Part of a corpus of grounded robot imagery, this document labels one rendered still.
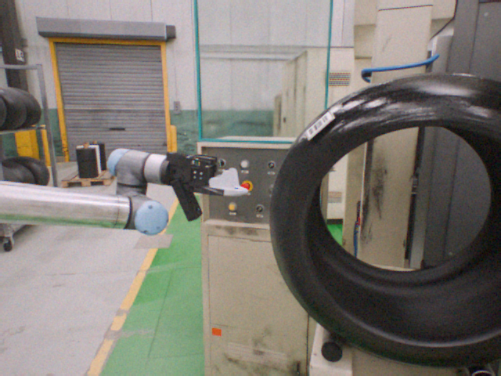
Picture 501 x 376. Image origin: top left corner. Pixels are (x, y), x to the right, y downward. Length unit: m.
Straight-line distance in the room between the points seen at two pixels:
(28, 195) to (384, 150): 0.86
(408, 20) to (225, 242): 1.08
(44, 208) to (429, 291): 0.90
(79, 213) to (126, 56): 9.40
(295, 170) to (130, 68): 9.47
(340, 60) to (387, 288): 3.43
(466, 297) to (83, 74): 9.96
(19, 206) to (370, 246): 0.89
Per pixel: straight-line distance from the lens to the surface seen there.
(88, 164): 7.01
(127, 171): 0.91
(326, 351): 0.83
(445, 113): 0.65
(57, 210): 0.75
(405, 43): 1.05
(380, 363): 0.99
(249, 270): 1.60
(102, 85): 10.19
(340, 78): 4.19
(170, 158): 0.86
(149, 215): 0.78
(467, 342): 0.78
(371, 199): 1.06
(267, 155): 1.47
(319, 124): 0.65
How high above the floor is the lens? 1.41
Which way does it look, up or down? 13 degrees down
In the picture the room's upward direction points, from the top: straight up
